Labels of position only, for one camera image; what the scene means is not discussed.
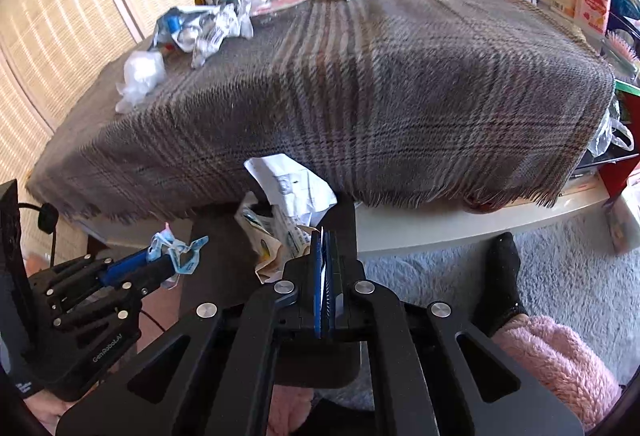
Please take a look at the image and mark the light blue wrapper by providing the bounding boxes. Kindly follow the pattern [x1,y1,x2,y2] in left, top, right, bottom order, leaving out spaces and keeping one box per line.
[146,222,209,290]

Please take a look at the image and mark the black trash bin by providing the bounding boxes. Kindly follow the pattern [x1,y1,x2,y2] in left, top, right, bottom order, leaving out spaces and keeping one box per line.
[179,202,361,390]

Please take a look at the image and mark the crumpled white receipt paper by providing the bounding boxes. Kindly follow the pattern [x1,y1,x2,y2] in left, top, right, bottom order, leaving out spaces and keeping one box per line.
[244,153,337,227]

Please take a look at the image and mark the black sock foot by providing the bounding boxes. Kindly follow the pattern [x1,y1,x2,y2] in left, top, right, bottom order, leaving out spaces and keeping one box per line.
[471,232,526,338]

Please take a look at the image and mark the white crumpled tissue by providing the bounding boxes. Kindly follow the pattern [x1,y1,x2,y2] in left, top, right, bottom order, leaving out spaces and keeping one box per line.
[115,50,166,114]

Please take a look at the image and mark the grey plaid blanket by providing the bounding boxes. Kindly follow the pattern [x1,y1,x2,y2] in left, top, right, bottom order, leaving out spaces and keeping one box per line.
[26,0,615,220]

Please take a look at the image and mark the crumpled blue white wrapper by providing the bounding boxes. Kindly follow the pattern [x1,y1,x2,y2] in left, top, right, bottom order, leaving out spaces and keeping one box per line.
[149,0,267,69]

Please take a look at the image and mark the woven folding screen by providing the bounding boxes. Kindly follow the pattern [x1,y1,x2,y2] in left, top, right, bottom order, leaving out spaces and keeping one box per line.
[0,0,204,262]

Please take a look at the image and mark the white pink lotion bottle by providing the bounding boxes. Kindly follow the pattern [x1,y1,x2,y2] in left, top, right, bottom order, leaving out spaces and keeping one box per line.
[574,0,611,38]

